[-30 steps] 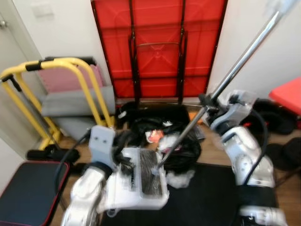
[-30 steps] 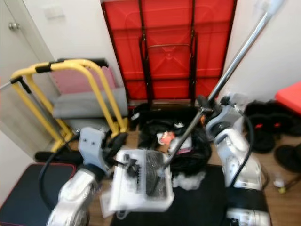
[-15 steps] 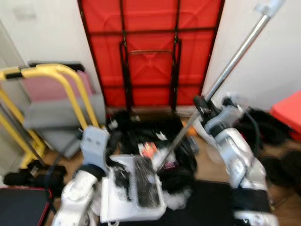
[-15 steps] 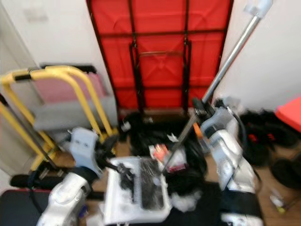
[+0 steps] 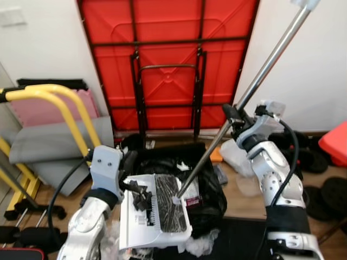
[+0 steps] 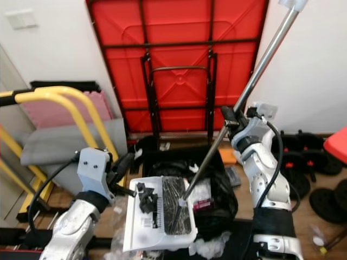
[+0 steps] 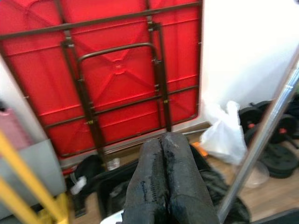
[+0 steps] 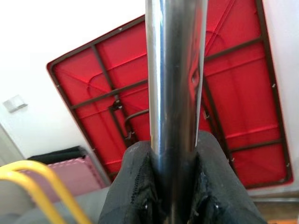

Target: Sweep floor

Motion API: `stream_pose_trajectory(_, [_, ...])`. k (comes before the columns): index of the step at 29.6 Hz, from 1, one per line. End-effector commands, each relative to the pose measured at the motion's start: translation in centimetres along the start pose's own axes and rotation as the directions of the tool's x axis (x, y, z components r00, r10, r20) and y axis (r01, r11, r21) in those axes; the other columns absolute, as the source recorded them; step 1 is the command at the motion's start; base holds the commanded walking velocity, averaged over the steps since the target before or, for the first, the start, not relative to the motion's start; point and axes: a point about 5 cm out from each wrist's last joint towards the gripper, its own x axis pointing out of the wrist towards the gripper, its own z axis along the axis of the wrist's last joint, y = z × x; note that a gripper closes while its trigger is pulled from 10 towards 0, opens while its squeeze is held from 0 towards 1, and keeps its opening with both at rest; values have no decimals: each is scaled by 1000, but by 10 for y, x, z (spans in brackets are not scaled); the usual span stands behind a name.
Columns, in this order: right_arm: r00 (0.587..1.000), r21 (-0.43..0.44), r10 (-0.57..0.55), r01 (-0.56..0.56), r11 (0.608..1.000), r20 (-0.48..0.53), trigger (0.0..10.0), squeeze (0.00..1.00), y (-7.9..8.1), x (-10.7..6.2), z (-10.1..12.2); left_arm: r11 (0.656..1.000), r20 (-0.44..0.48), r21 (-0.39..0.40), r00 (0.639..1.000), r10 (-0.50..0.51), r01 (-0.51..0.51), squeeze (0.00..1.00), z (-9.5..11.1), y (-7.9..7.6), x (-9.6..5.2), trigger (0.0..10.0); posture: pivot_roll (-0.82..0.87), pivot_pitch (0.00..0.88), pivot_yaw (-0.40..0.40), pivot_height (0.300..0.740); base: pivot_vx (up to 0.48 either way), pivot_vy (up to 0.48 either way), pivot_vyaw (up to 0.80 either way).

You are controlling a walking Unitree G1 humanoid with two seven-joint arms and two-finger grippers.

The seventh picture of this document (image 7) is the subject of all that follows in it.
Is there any black floor mat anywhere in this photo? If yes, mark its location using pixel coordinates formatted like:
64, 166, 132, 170
252, 208, 299, 224

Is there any small orange object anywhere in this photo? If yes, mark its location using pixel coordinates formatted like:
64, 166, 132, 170
191, 141, 209, 161

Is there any white plastic bag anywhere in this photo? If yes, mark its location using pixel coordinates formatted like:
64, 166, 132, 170
199, 100, 248, 166

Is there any white broom metal pole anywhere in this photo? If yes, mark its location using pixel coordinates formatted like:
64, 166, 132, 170
217, 50, 299, 222

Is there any clear plastic cup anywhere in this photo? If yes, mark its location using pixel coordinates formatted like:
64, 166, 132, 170
244, 161, 271, 189

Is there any black open suitcase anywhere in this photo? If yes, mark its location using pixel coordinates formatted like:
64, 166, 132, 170
95, 144, 211, 220

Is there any small clear plastic jar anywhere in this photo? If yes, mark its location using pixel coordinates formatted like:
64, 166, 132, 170
108, 157, 121, 171

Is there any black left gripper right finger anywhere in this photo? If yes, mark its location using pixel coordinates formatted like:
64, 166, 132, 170
161, 132, 220, 224

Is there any black fabric strap bag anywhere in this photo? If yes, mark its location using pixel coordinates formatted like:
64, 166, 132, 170
67, 154, 106, 215

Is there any white crumpled plastic piece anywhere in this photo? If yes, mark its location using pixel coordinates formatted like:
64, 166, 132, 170
70, 176, 87, 195

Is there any black dumbbell red collar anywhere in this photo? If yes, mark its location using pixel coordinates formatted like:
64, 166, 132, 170
238, 104, 299, 179
278, 93, 299, 150

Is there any red folding table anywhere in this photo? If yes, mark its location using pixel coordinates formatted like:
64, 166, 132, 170
0, 0, 204, 175

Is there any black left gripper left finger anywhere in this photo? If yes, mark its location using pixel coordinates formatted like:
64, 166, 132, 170
122, 138, 170, 224

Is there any yellow metal exercise frame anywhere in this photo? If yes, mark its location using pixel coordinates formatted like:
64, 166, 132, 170
0, 130, 71, 224

